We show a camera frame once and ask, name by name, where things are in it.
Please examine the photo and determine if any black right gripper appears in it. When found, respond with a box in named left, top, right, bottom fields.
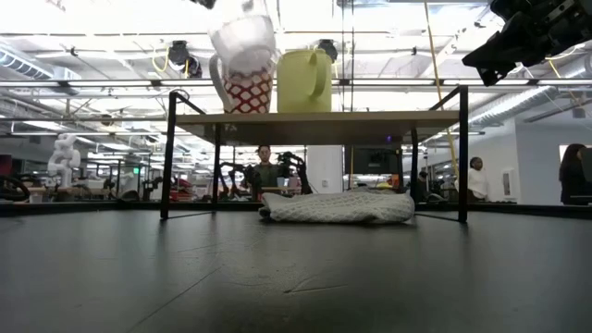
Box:
left=462, top=0, right=592, bottom=88

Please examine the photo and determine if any clear glass cup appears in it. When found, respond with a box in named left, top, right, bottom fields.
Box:
left=206, top=0, right=279, bottom=78

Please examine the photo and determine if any red white patterned mug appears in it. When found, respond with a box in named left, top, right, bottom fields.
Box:
left=208, top=50, right=275, bottom=115

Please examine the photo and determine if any yellow plastic mug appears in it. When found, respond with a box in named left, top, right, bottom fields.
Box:
left=276, top=48, right=334, bottom=114

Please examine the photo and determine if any wooden shelf with black legs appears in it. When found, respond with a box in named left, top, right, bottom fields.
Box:
left=160, top=84, right=470, bottom=223

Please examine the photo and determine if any black hanging device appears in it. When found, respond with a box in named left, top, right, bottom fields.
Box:
left=316, top=39, right=339, bottom=64
left=166, top=40, right=204, bottom=79

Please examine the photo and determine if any person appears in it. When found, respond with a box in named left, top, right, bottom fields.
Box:
left=558, top=142, right=592, bottom=206
left=253, top=144, right=281, bottom=201
left=465, top=155, right=490, bottom=204
left=414, top=169, right=430, bottom=203

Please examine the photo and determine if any white robot figure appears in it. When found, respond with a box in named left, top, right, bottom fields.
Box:
left=47, top=132, right=82, bottom=190

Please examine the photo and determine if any white knitted cloth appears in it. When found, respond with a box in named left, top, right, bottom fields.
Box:
left=258, top=188, right=416, bottom=226

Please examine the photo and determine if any black table mat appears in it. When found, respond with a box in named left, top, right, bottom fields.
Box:
left=0, top=210, right=592, bottom=333

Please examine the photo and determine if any yellow cable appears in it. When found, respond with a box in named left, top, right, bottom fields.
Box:
left=424, top=0, right=460, bottom=179

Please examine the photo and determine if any white wall box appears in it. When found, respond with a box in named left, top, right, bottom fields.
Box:
left=501, top=166, right=517, bottom=198

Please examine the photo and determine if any black metal table frame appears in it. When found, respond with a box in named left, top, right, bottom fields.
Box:
left=0, top=201, right=592, bottom=218

